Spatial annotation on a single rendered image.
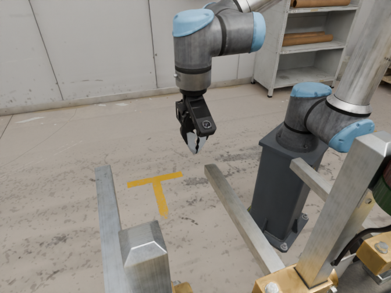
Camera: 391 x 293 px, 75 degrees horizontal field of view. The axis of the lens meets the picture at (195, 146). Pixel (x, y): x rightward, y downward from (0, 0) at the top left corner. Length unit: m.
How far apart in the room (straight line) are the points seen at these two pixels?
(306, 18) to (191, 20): 3.02
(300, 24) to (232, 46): 2.91
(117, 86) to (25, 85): 0.86
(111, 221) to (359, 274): 0.58
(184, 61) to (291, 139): 0.72
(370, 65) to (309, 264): 0.68
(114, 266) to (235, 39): 0.51
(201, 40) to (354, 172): 0.41
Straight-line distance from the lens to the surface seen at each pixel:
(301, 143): 1.19
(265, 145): 1.21
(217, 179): 0.62
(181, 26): 0.59
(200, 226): 1.59
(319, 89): 1.13
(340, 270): 0.68
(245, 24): 0.64
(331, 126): 1.01
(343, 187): 0.34
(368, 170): 0.31
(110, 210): 0.45
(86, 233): 1.69
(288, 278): 0.49
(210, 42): 0.60
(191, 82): 0.62
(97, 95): 3.00
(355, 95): 0.99
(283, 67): 3.58
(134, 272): 0.23
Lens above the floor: 1.29
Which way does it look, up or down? 37 degrees down
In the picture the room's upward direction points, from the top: straight up
